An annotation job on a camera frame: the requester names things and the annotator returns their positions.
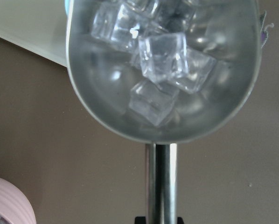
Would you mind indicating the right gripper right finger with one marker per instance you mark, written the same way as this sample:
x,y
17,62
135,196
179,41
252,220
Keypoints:
x,y
180,220

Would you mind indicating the ice cube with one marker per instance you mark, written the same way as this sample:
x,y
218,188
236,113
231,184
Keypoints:
x,y
199,67
116,24
163,57
152,101

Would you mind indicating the steel ice scoop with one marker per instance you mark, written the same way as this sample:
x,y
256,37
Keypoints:
x,y
102,77

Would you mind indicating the blue cup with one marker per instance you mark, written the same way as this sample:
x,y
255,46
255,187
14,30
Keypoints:
x,y
66,5

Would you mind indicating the ice cube front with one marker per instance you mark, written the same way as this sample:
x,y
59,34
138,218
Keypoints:
x,y
152,101

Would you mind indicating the cream serving tray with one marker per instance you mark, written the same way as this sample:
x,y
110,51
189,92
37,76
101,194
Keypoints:
x,y
36,25

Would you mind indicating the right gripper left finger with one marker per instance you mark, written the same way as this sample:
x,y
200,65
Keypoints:
x,y
140,220

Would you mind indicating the pink bowl of ice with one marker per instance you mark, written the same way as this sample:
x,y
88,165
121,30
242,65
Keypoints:
x,y
15,208

